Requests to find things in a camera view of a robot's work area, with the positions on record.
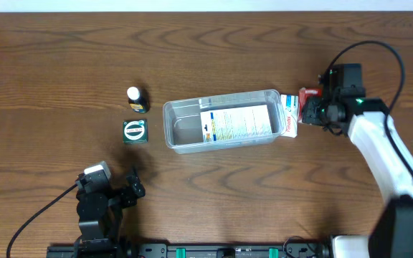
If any red and white box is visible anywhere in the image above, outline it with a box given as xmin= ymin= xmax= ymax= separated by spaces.
xmin=298 ymin=87 xmax=323 ymax=123

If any white Panadol box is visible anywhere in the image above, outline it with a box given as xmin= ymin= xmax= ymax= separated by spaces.
xmin=280 ymin=95 xmax=299 ymax=138

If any small dark bottle white cap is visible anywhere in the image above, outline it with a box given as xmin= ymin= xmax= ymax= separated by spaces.
xmin=126 ymin=87 xmax=150 ymax=113

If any clear plastic container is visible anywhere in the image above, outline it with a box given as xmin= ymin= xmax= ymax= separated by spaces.
xmin=163 ymin=90 xmax=285 ymax=154

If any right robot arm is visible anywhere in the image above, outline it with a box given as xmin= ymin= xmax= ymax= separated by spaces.
xmin=298 ymin=64 xmax=413 ymax=257

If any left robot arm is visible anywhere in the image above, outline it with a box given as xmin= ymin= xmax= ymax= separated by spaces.
xmin=73 ymin=168 xmax=146 ymax=258

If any green round-logo box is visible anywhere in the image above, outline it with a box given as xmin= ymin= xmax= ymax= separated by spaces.
xmin=123 ymin=119 xmax=148 ymax=145

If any black mounting rail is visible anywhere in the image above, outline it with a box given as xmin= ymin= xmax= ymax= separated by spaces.
xmin=46 ymin=242 xmax=336 ymax=258

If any left black cable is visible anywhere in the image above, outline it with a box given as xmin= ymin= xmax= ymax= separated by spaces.
xmin=6 ymin=183 xmax=79 ymax=258

